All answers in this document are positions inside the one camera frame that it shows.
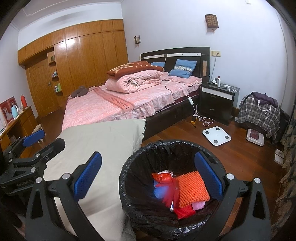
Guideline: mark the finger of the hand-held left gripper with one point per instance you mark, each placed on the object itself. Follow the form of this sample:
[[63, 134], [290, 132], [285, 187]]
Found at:
[[33, 137], [52, 148]]

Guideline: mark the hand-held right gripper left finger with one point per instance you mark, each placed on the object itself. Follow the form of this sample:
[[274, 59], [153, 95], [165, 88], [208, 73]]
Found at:
[[89, 176]]

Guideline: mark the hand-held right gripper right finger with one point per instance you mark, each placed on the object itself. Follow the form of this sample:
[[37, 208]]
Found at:
[[208, 176]]

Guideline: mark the orange foam mesh pad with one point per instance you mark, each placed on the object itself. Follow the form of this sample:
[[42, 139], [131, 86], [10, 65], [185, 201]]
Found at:
[[192, 187]]

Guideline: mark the pink face mask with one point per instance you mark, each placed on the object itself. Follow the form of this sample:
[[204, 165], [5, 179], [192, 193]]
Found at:
[[198, 205]]

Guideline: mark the red mesh fabric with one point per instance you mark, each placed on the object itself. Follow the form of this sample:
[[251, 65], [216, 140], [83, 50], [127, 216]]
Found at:
[[170, 193]]

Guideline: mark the blue plastic bag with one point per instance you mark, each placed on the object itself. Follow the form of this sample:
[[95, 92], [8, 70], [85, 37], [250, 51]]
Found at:
[[158, 191]]

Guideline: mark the trash bin with black bag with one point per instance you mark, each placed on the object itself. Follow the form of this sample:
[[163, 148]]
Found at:
[[148, 153]]

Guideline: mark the small wooden stool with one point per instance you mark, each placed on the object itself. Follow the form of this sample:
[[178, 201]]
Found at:
[[38, 128]]

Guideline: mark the wooden desk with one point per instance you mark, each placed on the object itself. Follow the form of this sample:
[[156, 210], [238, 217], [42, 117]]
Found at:
[[25, 118]]

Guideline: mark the light blue kettle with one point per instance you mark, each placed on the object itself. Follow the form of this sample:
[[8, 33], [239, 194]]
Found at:
[[14, 111]]

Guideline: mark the red thermos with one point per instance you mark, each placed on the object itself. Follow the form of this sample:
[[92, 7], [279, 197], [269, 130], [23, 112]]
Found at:
[[23, 102]]

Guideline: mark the grey table cloth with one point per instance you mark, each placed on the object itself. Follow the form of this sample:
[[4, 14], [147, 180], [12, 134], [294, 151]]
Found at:
[[104, 139]]

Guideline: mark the white bathroom scale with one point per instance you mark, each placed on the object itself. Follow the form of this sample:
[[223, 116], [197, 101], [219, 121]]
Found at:
[[217, 136]]

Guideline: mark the yellow power strip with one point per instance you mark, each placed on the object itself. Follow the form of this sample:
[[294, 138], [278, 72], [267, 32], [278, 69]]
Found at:
[[193, 119]]

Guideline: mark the white scale with red panel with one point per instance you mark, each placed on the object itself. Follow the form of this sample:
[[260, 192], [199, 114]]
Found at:
[[255, 137]]

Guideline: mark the dark nightstand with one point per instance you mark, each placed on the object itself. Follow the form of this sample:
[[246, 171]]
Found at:
[[215, 104]]

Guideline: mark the white cardboard box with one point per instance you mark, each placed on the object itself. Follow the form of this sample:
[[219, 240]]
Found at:
[[278, 157]]

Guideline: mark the plaid cloth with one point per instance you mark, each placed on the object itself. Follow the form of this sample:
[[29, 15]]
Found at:
[[256, 118]]

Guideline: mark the patterned curtain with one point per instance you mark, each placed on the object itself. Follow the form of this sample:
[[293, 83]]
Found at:
[[289, 162]]

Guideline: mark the dark wooden bed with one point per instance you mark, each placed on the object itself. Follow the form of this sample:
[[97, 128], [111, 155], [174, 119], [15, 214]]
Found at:
[[138, 102]]

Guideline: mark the white power strip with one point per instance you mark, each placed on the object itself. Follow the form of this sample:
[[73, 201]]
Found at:
[[226, 86]]

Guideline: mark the white lotion bottle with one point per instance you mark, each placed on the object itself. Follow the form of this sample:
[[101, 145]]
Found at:
[[219, 81]]

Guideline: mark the dark purple cloth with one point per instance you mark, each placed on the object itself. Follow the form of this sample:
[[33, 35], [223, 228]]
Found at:
[[263, 97]]

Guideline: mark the folded pink quilt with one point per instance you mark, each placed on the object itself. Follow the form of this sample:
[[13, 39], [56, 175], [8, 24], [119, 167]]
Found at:
[[134, 81]]

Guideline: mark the wooden wardrobe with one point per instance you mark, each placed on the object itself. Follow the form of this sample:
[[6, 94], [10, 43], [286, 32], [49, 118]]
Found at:
[[97, 53]]

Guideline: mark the blue pillow with patterned band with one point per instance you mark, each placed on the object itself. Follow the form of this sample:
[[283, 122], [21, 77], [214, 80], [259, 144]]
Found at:
[[182, 68]]

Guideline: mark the folded brown blanket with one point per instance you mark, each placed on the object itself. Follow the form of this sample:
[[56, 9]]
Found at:
[[134, 67]]

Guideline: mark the plain blue pillow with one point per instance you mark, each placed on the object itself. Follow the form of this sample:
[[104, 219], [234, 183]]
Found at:
[[157, 64]]

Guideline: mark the red photo frame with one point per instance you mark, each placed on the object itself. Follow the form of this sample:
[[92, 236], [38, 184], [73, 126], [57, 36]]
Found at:
[[12, 102], [5, 112]]

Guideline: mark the wall socket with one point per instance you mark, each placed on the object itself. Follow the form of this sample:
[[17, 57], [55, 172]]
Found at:
[[215, 53]]

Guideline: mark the small wall lamp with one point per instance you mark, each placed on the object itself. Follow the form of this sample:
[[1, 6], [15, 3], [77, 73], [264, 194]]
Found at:
[[137, 39]]

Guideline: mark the large wooden wall lamp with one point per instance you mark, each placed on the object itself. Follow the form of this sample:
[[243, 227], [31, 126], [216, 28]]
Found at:
[[211, 21]]

